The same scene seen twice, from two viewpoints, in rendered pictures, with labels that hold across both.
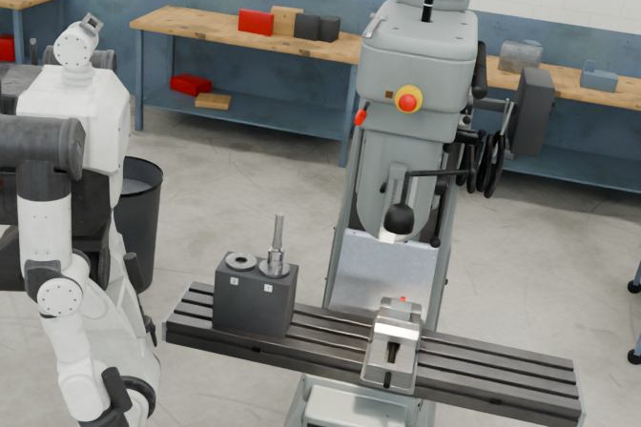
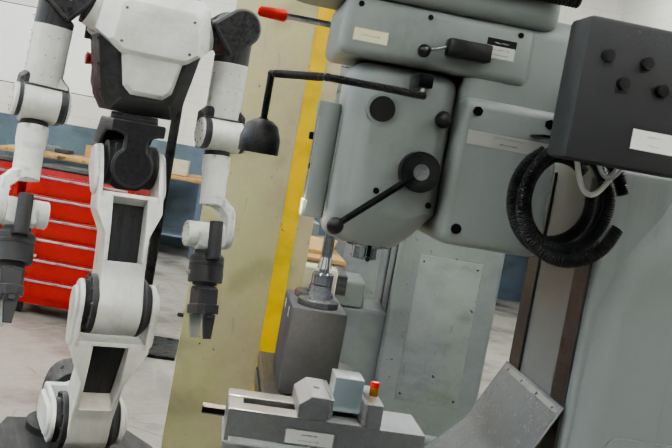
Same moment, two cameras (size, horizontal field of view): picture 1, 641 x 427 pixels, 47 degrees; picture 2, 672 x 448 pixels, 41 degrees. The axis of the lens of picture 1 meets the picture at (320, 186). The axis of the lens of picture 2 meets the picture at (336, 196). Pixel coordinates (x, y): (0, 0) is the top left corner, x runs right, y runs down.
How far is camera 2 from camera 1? 2.31 m
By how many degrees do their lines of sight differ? 74
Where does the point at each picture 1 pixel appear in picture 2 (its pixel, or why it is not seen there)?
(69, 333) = (18, 139)
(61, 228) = (37, 46)
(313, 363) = not seen: hidden behind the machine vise
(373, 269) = (489, 425)
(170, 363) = not seen: outside the picture
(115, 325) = (96, 204)
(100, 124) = not seen: outside the picture
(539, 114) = (573, 70)
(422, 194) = (342, 149)
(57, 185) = (43, 10)
